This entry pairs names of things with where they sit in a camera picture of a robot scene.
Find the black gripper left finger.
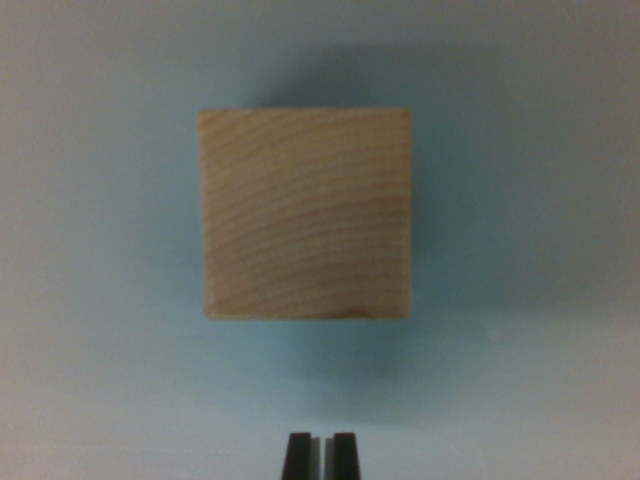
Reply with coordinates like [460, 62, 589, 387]
[281, 432, 322, 480]

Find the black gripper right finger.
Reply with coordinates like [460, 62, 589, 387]
[324, 432, 363, 480]

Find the light wooden cube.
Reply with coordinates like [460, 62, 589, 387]
[197, 107, 414, 320]

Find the white plastic bin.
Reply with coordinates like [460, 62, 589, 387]
[0, 0, 640, 480]

